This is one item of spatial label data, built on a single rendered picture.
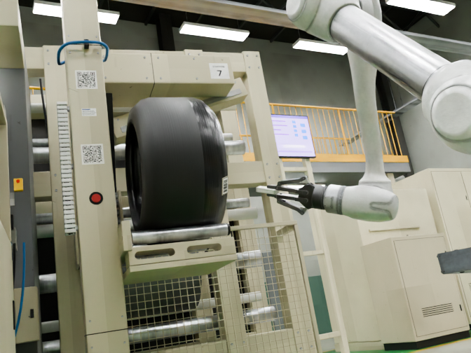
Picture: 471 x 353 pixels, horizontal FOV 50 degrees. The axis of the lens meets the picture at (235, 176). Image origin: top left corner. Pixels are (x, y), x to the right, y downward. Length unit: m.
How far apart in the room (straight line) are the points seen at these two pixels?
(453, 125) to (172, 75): 1.51
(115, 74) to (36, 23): 10.70
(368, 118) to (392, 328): 4.92
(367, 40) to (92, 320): 1.16
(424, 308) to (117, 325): 4.94
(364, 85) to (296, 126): 4.65
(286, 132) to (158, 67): 3.89
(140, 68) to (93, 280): 1.00
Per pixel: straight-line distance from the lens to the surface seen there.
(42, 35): 12.79
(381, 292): 6.40
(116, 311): 1.73
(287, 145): 6.01
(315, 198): 1.58
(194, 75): 2.35
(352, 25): 1.38
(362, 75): 1.58
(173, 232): 1.71
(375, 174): 1.69
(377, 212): 1.53
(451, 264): 1.05
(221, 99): 2.48
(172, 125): 1.72
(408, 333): 6.21
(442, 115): 1.07
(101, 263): 1.75
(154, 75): 2.31
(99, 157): 1.84
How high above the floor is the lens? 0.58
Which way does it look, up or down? 16 degrees up
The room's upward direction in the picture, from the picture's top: 9 degrees counter-clockwise
